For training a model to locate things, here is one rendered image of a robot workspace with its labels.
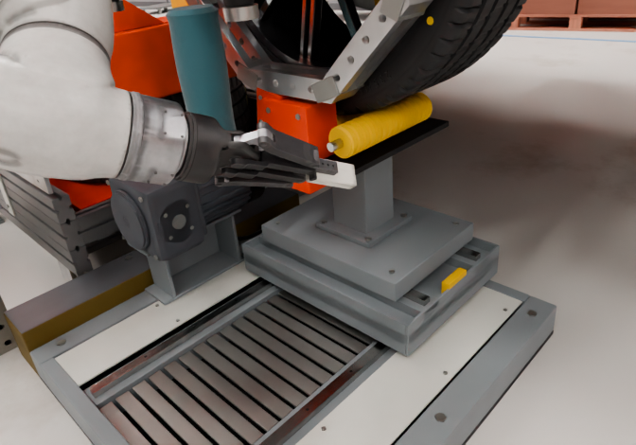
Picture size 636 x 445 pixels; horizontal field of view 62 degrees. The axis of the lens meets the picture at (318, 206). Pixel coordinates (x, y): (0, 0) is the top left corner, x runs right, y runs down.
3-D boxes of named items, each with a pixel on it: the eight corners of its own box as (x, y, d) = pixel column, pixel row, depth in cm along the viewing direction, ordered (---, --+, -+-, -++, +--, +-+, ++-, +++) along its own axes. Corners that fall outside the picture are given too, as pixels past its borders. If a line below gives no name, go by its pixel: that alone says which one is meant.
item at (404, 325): (497, 275, 125) (500, 240, 120) (408, 361, 103) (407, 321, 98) (340, 217, 157) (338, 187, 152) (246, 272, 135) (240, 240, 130)
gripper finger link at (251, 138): (212, 137, 58) (232, 115, 54) (255, 145, 61) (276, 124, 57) (213, 157, 57) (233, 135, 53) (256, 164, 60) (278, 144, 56)
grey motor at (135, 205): (305, 246, 144) (291, 124, 128) (172, 326, 118) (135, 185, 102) (261, 227, 156) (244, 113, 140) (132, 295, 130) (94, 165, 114)
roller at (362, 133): (440, 118, 107) (440, 90, 104) (344, 167, 89) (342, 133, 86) (415, 114, 111) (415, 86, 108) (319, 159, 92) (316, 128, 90)
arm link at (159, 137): (132, 156, 48) (194, 167, 51) (134, 73, 51) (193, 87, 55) (108, 192, 55) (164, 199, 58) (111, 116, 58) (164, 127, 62)
